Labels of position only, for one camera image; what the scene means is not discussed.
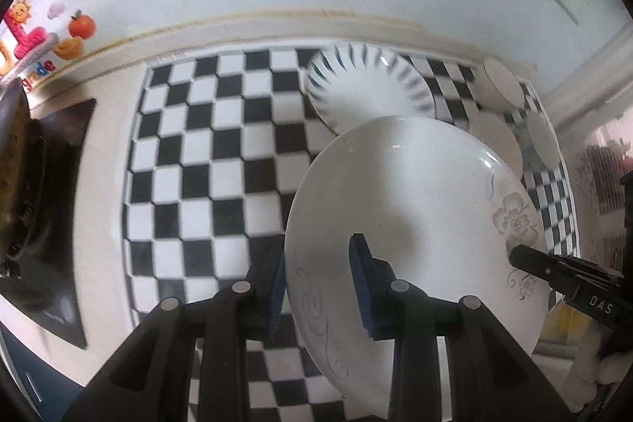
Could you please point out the sun wall sticker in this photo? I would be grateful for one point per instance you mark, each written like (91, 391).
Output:
(20, 11)

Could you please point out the white plate blue striped rim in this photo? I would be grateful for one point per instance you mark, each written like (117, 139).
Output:
(366, 86)

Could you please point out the red tomato wall sticker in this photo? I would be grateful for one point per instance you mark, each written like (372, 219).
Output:
(81, 25)

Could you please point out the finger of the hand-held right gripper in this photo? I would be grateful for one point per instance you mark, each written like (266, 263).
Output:
(544, 265)

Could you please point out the metal wok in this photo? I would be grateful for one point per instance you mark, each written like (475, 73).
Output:
(12, 155)

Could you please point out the black white checkered mat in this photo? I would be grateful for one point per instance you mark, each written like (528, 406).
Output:
(198, 155)

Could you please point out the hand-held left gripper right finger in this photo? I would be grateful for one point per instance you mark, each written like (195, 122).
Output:
(361, 283)

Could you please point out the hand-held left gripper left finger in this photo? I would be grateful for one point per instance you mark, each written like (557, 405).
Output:
(273, 298)

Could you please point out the white floral plate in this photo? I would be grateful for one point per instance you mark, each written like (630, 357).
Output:
(420, 184)

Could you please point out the person's right hand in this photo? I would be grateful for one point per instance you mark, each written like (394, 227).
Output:
(591, 367)

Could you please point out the pink letter wall sticker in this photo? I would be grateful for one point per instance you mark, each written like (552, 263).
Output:
(29, 39)

